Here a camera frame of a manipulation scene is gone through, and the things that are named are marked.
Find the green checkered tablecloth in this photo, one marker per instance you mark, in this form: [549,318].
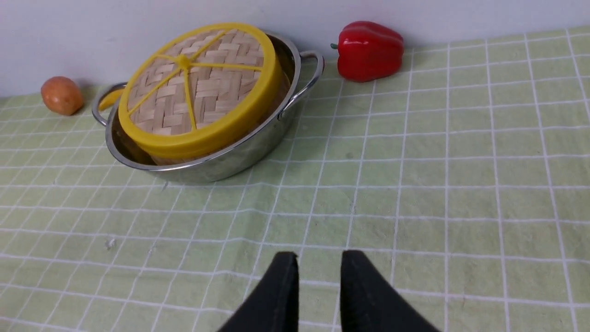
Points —
[464,178]

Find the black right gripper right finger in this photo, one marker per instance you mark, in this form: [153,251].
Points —
[369,304]

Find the yellow banana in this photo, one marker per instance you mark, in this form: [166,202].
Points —
[109,99]

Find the yellow bamboo steamer basket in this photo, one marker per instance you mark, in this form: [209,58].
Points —
[283,89]

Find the stainless steel pot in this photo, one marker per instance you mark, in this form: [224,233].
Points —
[303,68]

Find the red bell pepper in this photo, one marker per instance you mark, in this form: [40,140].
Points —
[368,51]

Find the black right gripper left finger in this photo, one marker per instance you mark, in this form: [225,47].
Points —
[273,306]

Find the yellow woven bamboo steamer lid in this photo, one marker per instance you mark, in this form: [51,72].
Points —
[214,79]

